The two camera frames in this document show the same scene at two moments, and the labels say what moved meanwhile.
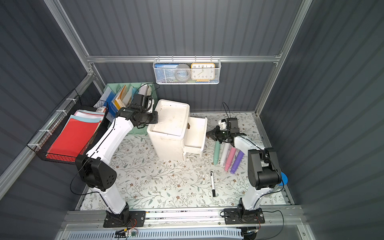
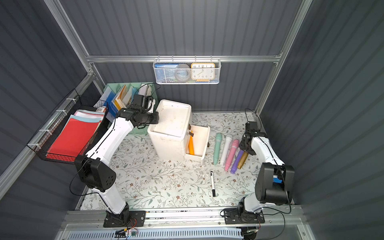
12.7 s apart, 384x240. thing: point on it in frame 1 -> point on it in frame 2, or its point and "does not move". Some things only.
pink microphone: (231, 154) does not move
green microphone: (217, 148) does not move
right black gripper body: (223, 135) -> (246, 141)
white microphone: (225, 146) does not move
